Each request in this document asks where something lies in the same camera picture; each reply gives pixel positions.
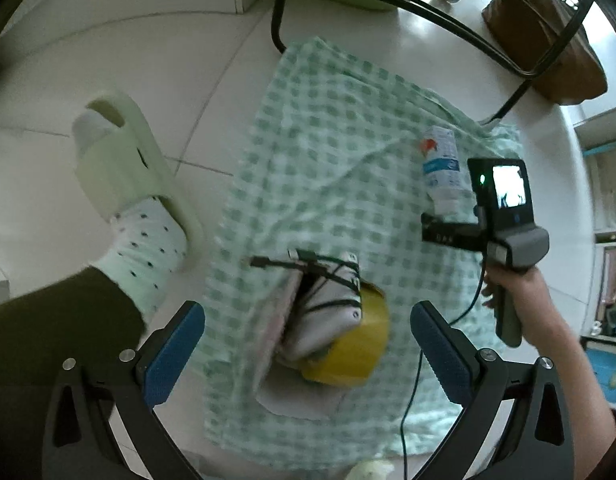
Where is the dotted white sock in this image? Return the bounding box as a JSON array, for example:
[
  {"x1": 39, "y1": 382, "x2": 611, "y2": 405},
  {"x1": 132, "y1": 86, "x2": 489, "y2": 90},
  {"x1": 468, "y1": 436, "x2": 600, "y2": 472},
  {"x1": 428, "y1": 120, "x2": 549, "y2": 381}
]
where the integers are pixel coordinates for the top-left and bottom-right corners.
[{"x1": 70, "y1": 110, "x2": 189, "y2": 328}]

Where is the green checked cloth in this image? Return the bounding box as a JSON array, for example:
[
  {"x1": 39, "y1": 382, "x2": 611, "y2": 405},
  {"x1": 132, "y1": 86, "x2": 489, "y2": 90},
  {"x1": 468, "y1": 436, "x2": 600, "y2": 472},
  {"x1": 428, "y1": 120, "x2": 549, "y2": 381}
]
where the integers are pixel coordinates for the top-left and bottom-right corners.
[{"x1": 203, "y1": 36, "x2": 523, "y2": 461}]

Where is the white power bank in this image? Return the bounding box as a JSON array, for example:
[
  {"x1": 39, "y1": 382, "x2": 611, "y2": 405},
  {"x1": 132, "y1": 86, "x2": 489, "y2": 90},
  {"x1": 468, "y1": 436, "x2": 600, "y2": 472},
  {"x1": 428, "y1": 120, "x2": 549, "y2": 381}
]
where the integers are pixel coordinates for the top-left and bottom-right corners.
[{"x1": 283, "y1": 252, "x2": 363, "y2": 361}]

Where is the bookshelf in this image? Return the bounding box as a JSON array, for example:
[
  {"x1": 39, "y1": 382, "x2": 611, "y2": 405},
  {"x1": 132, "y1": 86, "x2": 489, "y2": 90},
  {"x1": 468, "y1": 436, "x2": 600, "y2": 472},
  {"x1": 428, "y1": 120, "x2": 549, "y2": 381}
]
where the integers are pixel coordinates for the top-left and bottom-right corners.
[{"x1": 570, "y1": 110, "x2": 616, "y2": 401}]

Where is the person's right forearm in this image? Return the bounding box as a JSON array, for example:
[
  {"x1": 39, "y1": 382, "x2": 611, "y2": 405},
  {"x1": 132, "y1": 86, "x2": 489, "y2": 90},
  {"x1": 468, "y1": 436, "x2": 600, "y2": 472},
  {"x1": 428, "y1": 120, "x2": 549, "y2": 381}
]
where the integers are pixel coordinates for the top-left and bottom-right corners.
[{"x1": 518, "y1": 305, "x2": 616, "y2": 480}]

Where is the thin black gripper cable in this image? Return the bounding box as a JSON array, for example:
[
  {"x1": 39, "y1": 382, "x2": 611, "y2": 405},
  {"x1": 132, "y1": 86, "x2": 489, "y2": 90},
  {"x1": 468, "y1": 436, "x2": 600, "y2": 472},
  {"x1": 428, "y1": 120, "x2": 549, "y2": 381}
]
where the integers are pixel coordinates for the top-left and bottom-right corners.
[{"x1": 400, "y1": 255, "x2": 488, "y2": 480}]

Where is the person's right hand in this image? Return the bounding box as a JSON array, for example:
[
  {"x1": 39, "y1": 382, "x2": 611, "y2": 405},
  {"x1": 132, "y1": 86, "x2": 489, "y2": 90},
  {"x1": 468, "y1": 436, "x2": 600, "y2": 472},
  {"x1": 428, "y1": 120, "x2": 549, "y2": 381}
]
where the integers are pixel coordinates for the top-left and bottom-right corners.
[{"x1": 480, "y1": 265, "x2": 553, "y2": 322}]

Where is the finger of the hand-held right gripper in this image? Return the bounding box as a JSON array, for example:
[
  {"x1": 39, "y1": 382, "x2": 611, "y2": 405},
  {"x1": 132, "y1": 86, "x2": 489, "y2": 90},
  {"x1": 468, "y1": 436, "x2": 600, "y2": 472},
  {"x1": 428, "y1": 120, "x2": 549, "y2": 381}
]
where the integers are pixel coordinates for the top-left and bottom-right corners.
[{"x1": 421, "y1": 212, "x2": 486, "y2": 252}]

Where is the black metal chair frame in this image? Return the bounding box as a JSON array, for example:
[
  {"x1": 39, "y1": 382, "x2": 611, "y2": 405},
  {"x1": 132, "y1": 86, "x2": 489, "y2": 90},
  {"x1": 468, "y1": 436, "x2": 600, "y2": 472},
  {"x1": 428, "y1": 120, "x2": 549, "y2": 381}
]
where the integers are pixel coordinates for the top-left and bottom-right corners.
[{"x1": 270, "y1": 0, "x2": 596, "y2": 126}]

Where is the brown bag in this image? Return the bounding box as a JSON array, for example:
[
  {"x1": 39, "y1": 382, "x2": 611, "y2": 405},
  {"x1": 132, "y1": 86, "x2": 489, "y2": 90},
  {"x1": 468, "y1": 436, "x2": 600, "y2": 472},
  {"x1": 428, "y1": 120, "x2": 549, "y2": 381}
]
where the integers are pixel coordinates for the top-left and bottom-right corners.
[{"x1": 482, "y1": 0, "x2": 608, "y2": 106}]

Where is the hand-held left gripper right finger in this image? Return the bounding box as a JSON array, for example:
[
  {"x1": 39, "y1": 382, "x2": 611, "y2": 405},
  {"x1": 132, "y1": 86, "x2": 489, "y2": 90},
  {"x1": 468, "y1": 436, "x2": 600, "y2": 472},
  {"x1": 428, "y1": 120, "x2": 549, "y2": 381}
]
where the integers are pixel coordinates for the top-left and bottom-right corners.
[{"x1": 410, "y1": 301, "x2": 576, "y2": 480}]

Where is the white plastic bottle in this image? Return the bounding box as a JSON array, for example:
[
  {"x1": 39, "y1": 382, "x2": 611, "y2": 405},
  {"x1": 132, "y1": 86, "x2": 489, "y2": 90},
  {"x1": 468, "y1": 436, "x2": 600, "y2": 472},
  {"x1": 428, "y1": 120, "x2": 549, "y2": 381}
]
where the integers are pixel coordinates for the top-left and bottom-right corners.
[{"x1": 419, "y1": 126, "x2": 471, "y2": 216}]

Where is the pale green slipper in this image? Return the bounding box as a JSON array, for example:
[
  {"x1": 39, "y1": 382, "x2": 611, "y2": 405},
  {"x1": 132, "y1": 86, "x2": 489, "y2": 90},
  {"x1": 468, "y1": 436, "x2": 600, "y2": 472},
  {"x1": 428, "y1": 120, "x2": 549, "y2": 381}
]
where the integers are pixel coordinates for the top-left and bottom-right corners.
[{"x1": 73, "y1": 89, "x2": 205, "y2": 271}]

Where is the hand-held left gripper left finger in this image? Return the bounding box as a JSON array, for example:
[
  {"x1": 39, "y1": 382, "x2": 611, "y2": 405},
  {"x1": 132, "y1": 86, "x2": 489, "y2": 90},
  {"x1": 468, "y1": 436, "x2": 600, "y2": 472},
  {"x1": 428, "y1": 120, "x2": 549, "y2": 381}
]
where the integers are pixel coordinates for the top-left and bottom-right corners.
[{"x1": 40, "y1": 301, "x2": 206, "y2": 480}]

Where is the yellow tape roll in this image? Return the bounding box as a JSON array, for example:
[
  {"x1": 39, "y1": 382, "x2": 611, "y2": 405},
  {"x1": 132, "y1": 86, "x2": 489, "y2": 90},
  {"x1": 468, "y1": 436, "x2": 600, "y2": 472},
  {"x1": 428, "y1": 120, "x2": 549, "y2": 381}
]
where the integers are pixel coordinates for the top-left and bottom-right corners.
[{"x1": 300, "y1": 285, "x2": 391, "y2": 388}]

